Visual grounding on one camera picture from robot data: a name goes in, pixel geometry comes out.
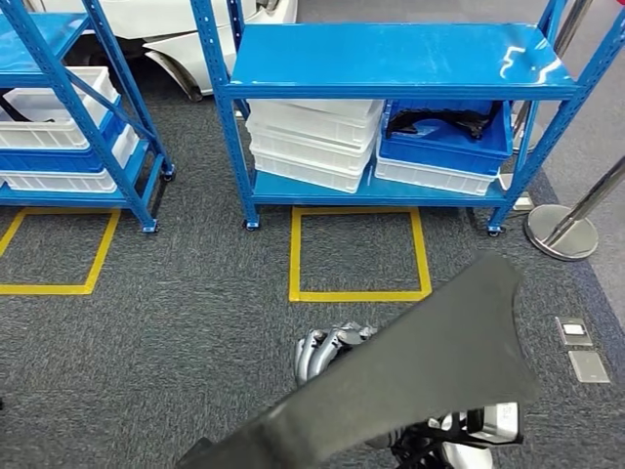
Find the black plastic plate bracket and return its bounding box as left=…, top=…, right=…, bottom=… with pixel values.
left=195, top=250, right=541, bottom=469

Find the black curved car part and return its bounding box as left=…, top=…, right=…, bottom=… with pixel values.
left=385, top=105, right=503, bottom=142

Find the white car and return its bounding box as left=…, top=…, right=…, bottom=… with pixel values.
left=21, top=0, right=299, bottom=102

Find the steel floor socket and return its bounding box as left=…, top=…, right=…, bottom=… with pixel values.
left=498, top=173, right=536, bottom=215
left=555, top=317, right=611, bottom=385

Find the white plastic bin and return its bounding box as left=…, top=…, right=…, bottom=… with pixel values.
left=0, top=66, right=121, bottom=151
left=0, top=126, right=141, bottom=194

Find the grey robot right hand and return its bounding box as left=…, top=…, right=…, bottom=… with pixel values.
left=293, top=321, right=379, bottom=390

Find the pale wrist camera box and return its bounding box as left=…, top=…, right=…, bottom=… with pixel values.
left=466, top=402, right=523, bottom=448

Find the blue steel shelf rack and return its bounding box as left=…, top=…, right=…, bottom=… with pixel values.
left=190, top=0, right=625, bottom=235
left=0, top=0, right=176, bottom=233

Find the steel stanchion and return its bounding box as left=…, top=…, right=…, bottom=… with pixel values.
left=523, top=154, right=625, bottom=262
left=510, top=0, right=594, bottom=153

